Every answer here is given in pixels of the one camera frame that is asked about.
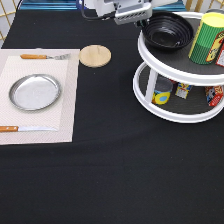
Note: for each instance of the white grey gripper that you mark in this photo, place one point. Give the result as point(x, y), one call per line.
point(138, 11)

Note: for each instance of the red orange box lower shelf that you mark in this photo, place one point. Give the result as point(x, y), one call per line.
point(213, 95)

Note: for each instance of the round wooden coaster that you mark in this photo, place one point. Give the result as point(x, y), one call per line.
point(95, 56)

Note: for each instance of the green yellow cylindrical can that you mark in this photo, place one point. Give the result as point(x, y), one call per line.
point(208, 38)

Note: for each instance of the small colourful carton lower shelf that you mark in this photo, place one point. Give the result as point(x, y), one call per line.
point(183, 90)

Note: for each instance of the beige woven placemat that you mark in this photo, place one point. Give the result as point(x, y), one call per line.
point(59, 115)

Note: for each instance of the white two-tier lazy Susan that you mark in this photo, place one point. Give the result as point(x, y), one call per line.
point(177, 67)

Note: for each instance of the wooden handled fork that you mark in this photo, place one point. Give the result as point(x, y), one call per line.
point(34, 56)

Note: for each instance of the black ribbed bowl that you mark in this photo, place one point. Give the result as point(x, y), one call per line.
point(167, 31)

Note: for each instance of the blue yellow can lower shelf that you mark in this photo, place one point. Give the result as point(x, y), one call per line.
point(162, 91)

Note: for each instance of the red raisins box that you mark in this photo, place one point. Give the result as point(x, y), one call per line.
point(220, 58)

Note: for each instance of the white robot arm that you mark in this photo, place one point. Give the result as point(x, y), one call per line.
point(106, 9)

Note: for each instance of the round metal plate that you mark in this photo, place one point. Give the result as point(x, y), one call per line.
point(34, 92)

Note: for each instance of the wooden handled knife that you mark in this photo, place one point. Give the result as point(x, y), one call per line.
point(25, 128)

